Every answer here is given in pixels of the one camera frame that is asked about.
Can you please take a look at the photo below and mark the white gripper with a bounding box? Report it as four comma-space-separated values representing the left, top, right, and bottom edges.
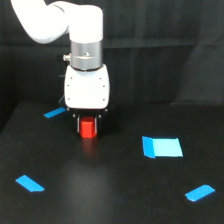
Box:
59, 64, 110, 136

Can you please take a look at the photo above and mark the red hexagonal block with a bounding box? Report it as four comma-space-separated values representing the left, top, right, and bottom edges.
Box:
79, 117, 97, 138

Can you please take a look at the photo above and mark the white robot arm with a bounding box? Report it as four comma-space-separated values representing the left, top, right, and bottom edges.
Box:
10, 0, 110, 138

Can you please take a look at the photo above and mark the blue tape strip top left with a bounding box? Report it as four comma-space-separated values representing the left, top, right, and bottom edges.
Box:
43, 107, 66, 118

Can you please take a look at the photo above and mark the blue tape strip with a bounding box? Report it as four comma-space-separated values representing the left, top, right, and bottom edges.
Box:
16, 175, 44, 192
185, 184, 215, 202
43, 107, 66, 118

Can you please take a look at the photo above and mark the large blue tape patch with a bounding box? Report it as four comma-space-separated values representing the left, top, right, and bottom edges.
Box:
142, 136, 183, 159

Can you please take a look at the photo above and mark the blue tape strip bottom left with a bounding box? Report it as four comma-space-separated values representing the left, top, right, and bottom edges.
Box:
16, 175, 44, 192

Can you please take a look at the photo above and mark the black backdrop curtain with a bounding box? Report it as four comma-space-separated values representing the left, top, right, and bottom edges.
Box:
0, 0, 224, 130

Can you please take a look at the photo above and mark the blue tape strip bottom right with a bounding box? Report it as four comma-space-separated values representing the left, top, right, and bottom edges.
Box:
185, 184, 215, 202

